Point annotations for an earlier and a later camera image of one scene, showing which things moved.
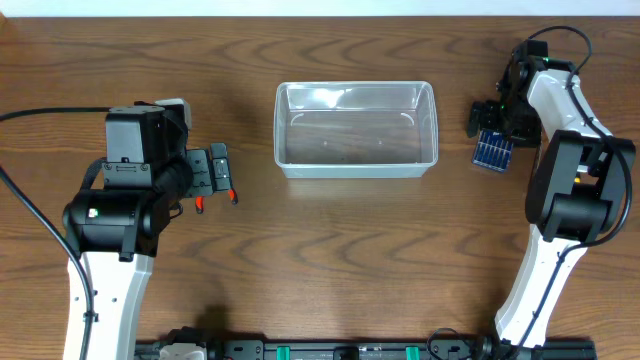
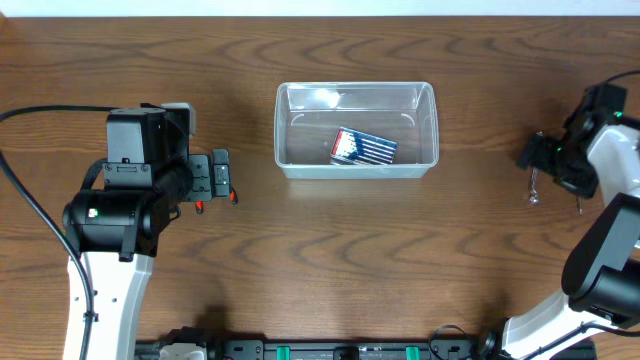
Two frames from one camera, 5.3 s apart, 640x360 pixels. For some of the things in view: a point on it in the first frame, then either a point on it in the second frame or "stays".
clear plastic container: x=355 y=129 stays
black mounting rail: x=225 y=349 stays
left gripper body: x=209 y=172 stays
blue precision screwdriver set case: x=493 y=149 -> x=352 y=147
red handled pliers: x=200 y=201 stays
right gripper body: x=498 y=123 -> x=550 y=157
